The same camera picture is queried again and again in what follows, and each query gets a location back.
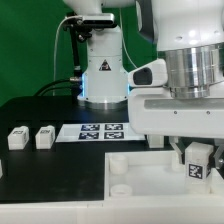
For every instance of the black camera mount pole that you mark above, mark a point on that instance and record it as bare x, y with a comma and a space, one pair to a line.
77, 71

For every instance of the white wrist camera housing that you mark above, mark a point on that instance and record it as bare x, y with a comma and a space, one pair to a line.
153, 74

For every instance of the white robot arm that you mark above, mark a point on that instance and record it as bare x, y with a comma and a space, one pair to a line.
179, 94

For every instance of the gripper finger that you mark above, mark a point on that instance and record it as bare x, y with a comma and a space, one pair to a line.
178, 146
219, 153

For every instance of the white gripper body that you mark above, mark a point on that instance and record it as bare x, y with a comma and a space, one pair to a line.
152, 112

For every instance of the white tag sheet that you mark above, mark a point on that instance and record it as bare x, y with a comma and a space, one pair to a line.
93, 132

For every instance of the black camera on mount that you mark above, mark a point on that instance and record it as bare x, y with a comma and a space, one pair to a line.
91, 21

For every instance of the white front fence rail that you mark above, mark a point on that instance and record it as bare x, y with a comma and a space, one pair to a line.
102, 213

